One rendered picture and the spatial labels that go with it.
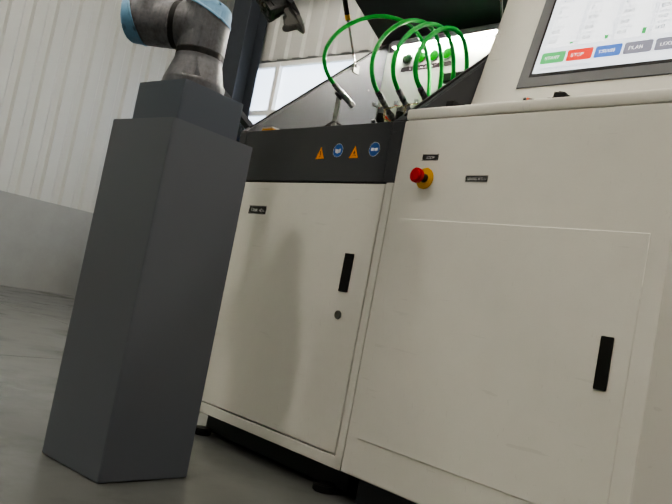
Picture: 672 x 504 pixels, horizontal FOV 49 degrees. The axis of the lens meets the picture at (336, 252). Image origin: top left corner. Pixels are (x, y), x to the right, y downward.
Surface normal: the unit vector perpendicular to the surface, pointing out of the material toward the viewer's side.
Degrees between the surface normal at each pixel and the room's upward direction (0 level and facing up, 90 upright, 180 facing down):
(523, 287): 90
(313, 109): 90
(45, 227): 90
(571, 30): 76
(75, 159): 90
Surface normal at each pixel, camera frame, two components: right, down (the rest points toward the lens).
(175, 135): 0.75, 0.10
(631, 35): -0.64, -0.41
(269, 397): -0.71, -0.18
